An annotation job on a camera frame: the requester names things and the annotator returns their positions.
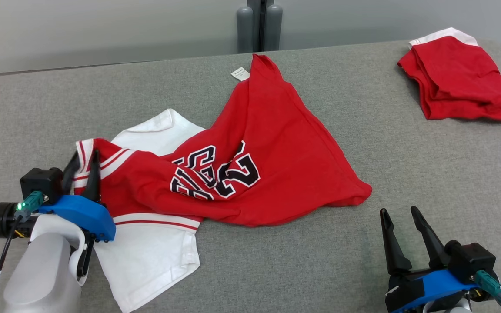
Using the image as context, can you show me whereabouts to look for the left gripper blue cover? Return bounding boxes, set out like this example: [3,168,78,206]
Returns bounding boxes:
[37,149,117,280]

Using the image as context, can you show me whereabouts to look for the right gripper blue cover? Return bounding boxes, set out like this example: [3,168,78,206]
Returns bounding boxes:
[379,206,481,313]

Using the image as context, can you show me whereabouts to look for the red jersey with white sleeves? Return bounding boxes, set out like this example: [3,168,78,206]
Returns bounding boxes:
[73,53,373,313]

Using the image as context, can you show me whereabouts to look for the red shorts with white stripe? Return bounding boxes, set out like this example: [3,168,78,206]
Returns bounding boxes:
[397,27,501,122]

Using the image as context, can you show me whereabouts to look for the teal left camera cable connector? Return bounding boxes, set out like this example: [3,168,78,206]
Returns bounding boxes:
[15,190,45,223]

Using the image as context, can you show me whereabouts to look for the teal camera cable connector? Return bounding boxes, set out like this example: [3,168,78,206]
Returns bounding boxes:
[15,190,45,223]
[474,270,501,307]

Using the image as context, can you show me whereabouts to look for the teal right camera cable connector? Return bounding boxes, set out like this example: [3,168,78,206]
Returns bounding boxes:
[474,270,501,307]

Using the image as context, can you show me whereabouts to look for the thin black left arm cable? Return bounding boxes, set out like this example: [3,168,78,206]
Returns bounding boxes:
[0,216,21,313]

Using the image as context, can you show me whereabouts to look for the grey metal partition post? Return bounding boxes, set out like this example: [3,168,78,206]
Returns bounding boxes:
[236,0,261,53]
[259,0,284,52]

